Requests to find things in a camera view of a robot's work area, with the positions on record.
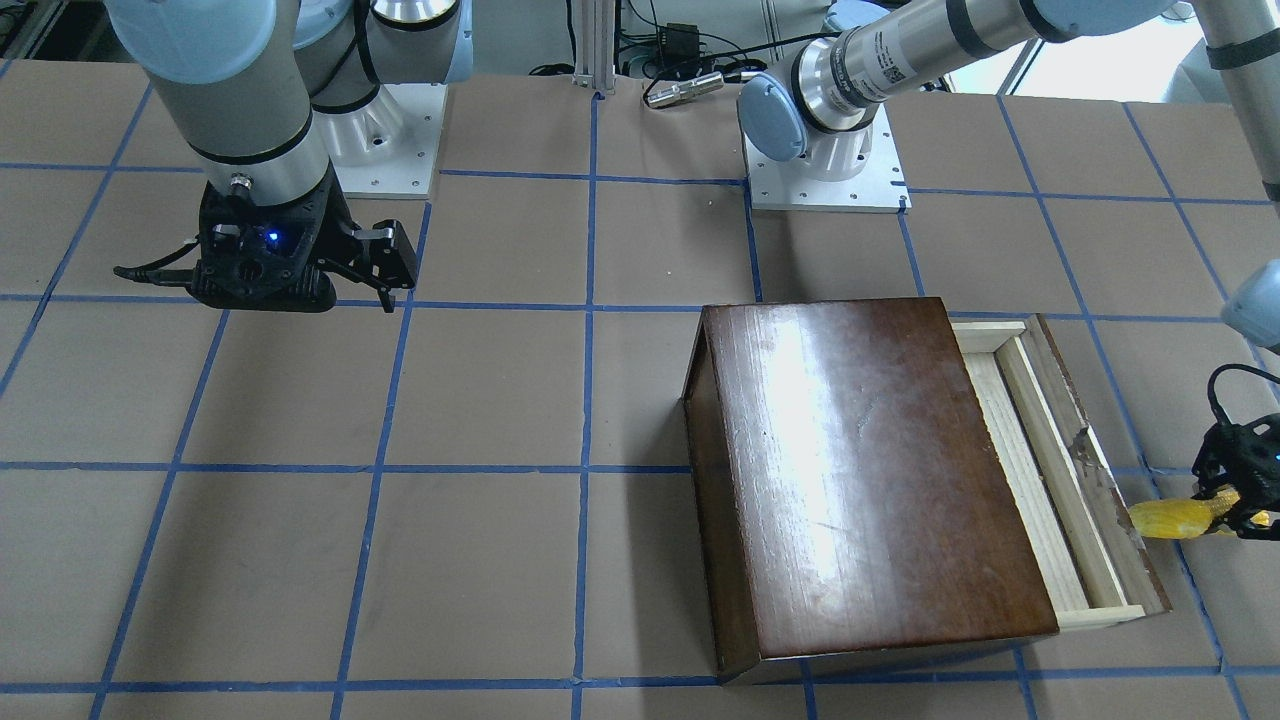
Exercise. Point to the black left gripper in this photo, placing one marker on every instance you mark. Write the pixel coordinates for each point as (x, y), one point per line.
(1248, 517)

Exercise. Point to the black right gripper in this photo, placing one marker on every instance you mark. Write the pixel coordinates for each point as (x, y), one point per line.
(338, 223)

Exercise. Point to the yellow plastic corn cob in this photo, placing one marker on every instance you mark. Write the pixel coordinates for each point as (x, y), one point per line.
(1204, 515)

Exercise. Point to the wooden drawer with brown front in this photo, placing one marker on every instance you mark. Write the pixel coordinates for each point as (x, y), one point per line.
(1095, 567)

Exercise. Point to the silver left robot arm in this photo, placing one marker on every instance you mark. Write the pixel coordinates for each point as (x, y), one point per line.
(833, 84)

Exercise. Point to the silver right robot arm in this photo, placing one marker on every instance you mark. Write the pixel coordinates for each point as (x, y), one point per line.
(276, 99)

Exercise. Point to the silver metal cylinder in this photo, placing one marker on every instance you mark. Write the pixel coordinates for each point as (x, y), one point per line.
(683, 91)

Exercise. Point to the black power adapter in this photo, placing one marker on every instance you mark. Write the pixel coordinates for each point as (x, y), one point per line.
(678, 42)

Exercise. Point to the dark brown wooden cabinet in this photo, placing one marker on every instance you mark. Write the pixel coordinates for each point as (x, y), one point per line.
(853, 512)

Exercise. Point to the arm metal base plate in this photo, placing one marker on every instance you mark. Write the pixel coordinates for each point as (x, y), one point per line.
(387, 149)
(793, 168)

